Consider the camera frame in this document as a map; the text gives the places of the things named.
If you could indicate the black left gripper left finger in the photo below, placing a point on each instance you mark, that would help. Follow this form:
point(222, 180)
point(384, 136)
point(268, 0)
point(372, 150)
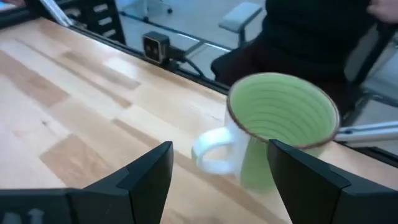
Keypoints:
point(146, 186)

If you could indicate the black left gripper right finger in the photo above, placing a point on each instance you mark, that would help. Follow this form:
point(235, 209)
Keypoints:
point(311, 193)

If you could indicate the white mug green inside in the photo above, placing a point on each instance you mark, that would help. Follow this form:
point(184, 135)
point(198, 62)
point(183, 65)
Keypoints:
point(280, 105)

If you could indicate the person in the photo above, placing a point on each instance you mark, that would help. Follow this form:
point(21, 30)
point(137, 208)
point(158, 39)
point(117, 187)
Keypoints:
point(304, 37)

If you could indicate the black computer tower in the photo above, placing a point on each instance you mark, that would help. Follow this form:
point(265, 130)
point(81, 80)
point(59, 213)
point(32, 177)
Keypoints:
point(87, 18)

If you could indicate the white rolling chair base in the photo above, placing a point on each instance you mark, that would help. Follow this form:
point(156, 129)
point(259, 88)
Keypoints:
point(146, 6)

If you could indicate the silver metal bar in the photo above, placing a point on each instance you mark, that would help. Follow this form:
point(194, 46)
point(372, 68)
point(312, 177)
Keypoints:
point(57, 12)

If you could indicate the person's hand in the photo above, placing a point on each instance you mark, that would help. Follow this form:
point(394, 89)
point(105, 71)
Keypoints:
point(384, 11)

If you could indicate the black table level camera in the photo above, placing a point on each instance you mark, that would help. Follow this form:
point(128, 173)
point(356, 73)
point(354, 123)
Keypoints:
point(155, 46)

